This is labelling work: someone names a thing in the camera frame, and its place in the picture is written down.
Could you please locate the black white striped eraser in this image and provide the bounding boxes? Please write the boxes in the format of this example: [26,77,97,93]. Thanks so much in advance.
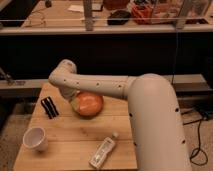
[41,97,59,119]

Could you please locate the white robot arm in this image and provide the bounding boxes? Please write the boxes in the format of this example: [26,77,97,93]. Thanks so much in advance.
[49,59,192,171]

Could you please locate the orange bowl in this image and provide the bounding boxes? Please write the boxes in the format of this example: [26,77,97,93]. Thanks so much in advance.
[71,92,104,117]

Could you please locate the white glue tube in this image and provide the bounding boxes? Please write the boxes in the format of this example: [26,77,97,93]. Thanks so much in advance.
[89,132,119,170]

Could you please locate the black pouch on bench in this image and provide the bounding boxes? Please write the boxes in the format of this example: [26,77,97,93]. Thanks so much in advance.
[107,10,131,25]

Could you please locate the orange box on bench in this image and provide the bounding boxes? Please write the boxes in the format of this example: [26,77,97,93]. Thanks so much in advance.
[131,5,152,25]

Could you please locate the white paper sheet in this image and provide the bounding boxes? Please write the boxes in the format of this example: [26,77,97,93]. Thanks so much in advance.
[68,3,103,12]

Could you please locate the white paper cup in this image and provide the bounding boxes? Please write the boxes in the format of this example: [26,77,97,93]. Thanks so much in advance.
[23,127,48,152]

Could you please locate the grey metal rail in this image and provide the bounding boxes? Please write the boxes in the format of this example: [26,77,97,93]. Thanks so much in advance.
[0,74,213,98]

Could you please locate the black floor cables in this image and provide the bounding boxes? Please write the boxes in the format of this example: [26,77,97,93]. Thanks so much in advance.
[180,107,209,167]

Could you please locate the metal vertical post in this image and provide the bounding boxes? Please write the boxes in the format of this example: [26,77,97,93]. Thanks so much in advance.
[83,0,93,31]

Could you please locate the angled metal post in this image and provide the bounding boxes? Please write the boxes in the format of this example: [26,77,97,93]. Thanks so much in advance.
[175,0,192,29]

